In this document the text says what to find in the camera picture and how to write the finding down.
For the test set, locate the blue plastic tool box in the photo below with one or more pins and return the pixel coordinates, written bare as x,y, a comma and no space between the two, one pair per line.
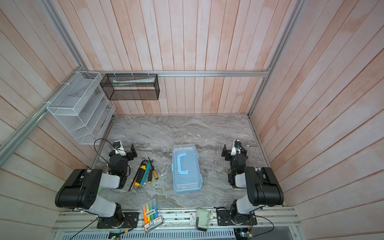
186,169

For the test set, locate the white wire mesh shelf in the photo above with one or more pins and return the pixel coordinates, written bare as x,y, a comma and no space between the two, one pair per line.
83,111

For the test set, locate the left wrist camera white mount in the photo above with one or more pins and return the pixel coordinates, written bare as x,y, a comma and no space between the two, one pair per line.
118,148

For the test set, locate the aluminium front rail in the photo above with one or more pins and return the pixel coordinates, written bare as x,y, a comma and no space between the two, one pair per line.
176,219

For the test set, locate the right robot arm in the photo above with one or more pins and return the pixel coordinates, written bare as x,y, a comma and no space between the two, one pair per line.
263,188

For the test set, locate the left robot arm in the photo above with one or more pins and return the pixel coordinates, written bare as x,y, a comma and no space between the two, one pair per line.
80,191

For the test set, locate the yellow black utility knife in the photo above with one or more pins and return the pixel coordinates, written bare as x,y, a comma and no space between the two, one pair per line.
140,176

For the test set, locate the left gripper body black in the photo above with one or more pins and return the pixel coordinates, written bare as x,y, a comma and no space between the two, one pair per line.
127,153

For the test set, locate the highlighter marker pack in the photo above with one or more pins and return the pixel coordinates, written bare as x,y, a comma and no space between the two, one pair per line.
151,216

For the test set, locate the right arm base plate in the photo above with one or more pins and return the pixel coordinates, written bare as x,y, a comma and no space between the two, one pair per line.
227,218

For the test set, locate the orange pencil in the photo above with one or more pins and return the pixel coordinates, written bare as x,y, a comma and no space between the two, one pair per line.
134,181

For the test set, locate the white green electronic box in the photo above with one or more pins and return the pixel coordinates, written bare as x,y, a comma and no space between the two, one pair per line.
202,219

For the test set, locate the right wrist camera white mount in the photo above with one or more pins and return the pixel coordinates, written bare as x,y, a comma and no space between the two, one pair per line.
237,148

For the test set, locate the black short screwdriver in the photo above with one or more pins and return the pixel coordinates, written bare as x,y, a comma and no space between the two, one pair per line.
150,173

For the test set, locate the teal handled screwdriver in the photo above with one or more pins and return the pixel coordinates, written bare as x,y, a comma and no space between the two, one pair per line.
148,167

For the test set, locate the black wire mesh basket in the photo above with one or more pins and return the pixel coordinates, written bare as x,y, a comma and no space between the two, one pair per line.
131,87

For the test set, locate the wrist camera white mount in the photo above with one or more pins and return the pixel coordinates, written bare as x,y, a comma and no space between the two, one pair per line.
118,148
237,148

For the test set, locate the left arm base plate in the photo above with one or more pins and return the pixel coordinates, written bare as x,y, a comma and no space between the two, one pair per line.
127,220

